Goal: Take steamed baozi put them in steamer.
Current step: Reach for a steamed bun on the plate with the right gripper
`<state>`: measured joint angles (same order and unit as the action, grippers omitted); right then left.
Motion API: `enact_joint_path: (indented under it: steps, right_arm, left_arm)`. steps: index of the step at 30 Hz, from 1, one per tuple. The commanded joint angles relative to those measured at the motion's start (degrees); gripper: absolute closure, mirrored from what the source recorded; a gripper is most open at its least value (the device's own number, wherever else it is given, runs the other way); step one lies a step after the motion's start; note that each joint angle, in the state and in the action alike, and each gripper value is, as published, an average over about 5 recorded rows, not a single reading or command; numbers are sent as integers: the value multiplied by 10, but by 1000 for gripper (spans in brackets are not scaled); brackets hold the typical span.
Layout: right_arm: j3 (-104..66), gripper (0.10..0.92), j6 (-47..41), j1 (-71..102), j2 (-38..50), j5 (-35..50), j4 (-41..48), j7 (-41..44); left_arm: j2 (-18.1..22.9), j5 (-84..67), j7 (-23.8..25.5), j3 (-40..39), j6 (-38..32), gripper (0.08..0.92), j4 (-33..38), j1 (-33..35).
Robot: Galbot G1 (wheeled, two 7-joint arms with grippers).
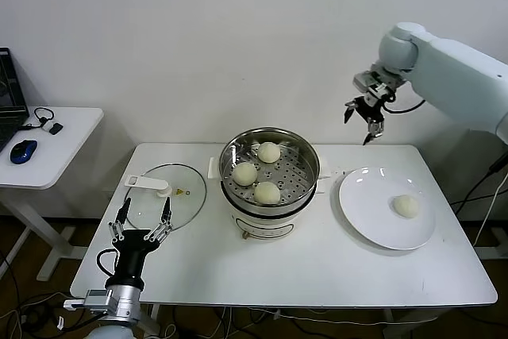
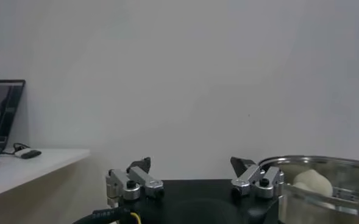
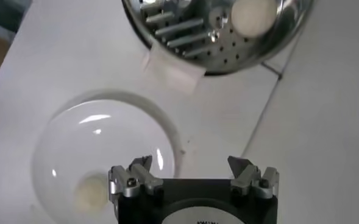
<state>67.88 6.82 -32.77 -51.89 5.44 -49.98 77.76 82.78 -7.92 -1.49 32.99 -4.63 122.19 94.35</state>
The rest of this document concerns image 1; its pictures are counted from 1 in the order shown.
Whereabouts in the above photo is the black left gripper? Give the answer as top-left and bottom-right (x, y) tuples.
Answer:
(104, 197), (173, 287)

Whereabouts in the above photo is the white round plate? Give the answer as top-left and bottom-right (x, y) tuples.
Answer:
(337, 167), (437, 252)

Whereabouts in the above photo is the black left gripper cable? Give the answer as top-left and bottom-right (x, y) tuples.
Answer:
(96, 248), (119, 276)

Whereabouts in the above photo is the white wall cable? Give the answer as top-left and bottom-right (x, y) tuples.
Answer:
(474, 178), (508, 245)

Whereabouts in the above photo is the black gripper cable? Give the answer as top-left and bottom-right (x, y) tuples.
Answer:
(383, 94), (428, 114)
(96, 248), (119, 276)

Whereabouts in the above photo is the black wall cable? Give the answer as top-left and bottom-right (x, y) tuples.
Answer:
(450, 154), (508, 213)

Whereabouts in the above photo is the glass pot lid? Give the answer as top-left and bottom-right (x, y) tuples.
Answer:
(123, 163), (207, 233)

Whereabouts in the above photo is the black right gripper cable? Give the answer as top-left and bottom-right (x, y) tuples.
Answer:
(383, 94), (428, 114)

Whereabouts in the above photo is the black floor cable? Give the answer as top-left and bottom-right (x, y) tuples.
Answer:
(0, 251), (23, 339)

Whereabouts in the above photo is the blue black computer mouse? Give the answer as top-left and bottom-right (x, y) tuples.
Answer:
(8, 139), (37, 165)

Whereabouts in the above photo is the stainless steel steamer basket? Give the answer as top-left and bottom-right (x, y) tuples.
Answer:
(218, 127), (321, 207)

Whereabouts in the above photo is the black laptop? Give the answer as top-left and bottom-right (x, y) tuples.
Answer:
(0, 47), (29, 153)

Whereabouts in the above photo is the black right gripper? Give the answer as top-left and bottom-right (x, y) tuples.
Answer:
(343, 83), (397, 145)

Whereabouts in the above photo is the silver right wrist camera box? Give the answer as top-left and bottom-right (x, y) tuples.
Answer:
(352, 71), (377, 93)

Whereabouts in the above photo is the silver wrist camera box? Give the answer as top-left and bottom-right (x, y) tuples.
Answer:
(63, 289), (116, 312)
(352, 71), (377, 93)

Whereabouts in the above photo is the white electric cooker base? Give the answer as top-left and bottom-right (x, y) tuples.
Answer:
(207, 156), (331, 241)

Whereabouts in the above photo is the white steamed baozi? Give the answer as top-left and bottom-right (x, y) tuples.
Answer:
(232, 162), (259, 187)
(252, 181), (282, 206)
(257, 141), (281, 164)
(391, 194), (420, 220)

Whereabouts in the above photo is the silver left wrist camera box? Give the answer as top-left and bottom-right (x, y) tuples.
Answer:
(63, 289), (116, 312)

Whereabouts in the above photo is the white side table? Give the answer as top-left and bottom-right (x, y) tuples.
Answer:
(0, 106), (105, 283)

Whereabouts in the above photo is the small device with black cable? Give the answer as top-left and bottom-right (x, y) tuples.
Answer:
(17, 107), (64, 137)

